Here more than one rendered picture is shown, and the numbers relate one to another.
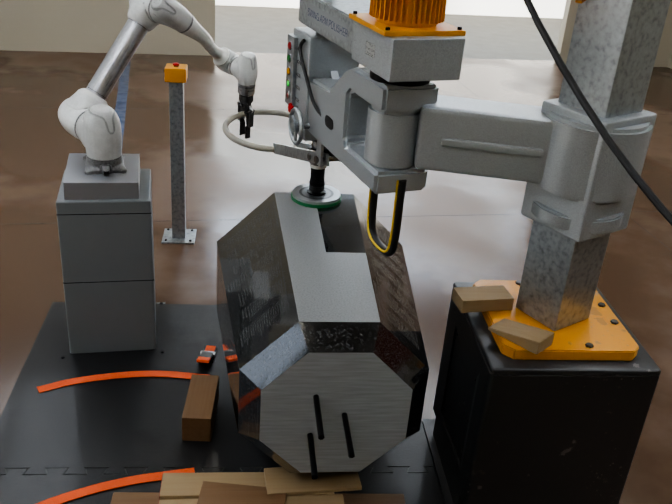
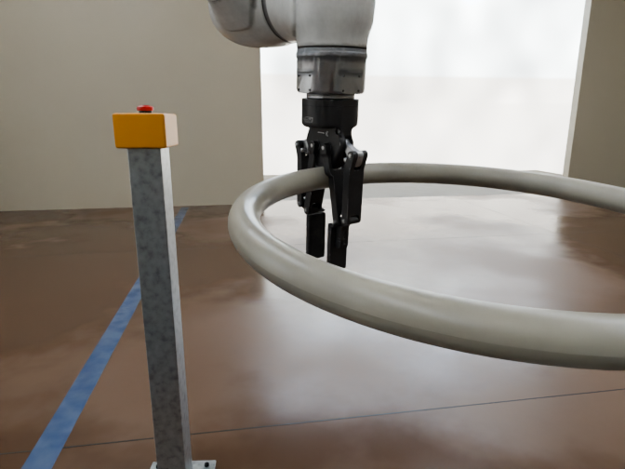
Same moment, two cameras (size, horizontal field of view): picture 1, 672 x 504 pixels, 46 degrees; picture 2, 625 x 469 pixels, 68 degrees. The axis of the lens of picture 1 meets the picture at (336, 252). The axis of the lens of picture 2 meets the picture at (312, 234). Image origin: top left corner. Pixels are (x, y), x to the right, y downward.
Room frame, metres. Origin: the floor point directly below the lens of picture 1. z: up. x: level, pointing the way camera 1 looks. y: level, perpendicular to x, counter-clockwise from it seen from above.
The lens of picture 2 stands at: (3.29, 0.50, 1.06)
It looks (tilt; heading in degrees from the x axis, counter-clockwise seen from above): 14 degrees down; 5
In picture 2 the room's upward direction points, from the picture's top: straight up
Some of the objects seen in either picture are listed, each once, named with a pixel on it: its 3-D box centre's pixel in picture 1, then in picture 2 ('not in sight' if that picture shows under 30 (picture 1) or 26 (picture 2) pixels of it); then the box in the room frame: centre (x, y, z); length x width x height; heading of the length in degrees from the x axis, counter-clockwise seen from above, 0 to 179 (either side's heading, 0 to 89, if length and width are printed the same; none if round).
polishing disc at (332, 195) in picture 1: (316, 193); not in sight; (3.16, 0.11, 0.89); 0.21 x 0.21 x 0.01
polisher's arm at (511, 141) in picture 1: (528, 143); not in sight; (2.51, -0.61, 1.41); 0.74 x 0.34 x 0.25; 84
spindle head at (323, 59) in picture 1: (330, 92); not in sight; (3.09, 0.07, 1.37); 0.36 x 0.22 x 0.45; 24
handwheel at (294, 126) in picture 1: (304, 126); not in sight; (3.01, 0.17, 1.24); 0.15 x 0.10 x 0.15; 24
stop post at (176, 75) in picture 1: (177, 155); (163, 318); (4.40, 0.99, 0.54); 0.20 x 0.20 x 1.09; 7
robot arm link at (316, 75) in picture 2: (246, 88); (331, 74); (3.92, 0.52, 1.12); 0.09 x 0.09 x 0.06
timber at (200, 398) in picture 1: (201, 406); not in sight; (2.66, 0.52, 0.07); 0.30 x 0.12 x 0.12; 4
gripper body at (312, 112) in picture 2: (246, 102); (329, 132); (3.92, 0.53, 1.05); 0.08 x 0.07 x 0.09; 40
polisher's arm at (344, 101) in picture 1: (357, 120); not in sight; (2.80, -0.04, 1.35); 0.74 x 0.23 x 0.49; 24
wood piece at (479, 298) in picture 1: (482, 298); not in sight; (2.51, -0.55, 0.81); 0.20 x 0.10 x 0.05; 105
